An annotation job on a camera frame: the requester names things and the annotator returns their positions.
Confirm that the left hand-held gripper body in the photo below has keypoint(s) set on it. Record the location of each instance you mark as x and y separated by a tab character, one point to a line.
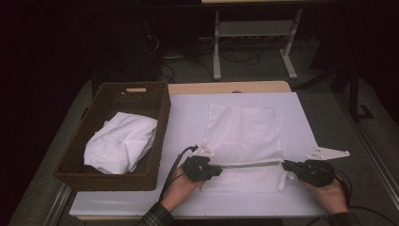
196	168

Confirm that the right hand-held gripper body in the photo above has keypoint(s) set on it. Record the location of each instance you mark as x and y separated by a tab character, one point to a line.
315	172

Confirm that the white mesh laundry bag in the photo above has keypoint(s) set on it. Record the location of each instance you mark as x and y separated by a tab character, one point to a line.
243	135

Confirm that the white garment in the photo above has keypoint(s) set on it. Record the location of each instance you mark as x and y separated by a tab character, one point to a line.
120	142

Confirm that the brown wicker basket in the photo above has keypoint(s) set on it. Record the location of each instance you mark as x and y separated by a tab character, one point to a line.
109	100

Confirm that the person's left hand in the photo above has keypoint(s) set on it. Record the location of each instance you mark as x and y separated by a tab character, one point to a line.
178	191

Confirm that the person's right hand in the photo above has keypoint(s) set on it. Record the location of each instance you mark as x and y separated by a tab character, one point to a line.
331	197

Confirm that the white board mat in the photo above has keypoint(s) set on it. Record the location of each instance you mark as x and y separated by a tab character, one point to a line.
188	125

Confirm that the black floor stand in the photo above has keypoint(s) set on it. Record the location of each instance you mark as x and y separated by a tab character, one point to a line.
354	94

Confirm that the metal floor rail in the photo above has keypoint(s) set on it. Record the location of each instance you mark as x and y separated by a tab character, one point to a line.
58	205
373	138

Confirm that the white metal desk frame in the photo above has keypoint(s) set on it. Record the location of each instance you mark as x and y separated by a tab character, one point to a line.
254	28

